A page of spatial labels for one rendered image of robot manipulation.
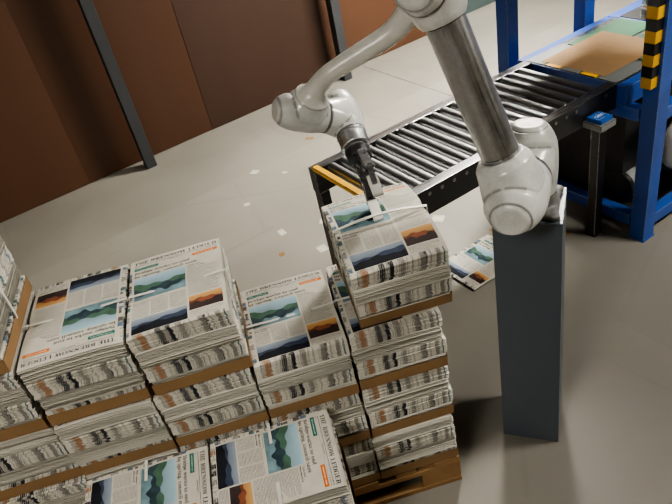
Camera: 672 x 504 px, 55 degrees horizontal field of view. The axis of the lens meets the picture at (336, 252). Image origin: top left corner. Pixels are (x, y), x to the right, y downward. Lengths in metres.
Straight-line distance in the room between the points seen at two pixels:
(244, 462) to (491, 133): 1.15
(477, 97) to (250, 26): 4.04
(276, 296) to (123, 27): 3.37
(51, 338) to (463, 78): 1.28
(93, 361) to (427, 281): 0.94
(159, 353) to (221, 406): 0.28
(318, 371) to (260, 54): 3.99
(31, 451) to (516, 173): 1.54
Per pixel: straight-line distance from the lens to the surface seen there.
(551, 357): 2.33
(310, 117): 1.89
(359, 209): 1.99
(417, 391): 2.15
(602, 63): 3.50
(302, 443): 2.00
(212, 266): 1.95
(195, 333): 1.81
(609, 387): 2.87
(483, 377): 2.88
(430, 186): 2.57
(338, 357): 1.95
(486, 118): 1.66
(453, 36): 1.60
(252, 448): 2.04
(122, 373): 1.89
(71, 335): 1.93
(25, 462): 2.17
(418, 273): 1.83
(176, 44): 5.32
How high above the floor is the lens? 2.14
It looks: 36 degrees down
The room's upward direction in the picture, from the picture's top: 13 degrees counter-clockwise
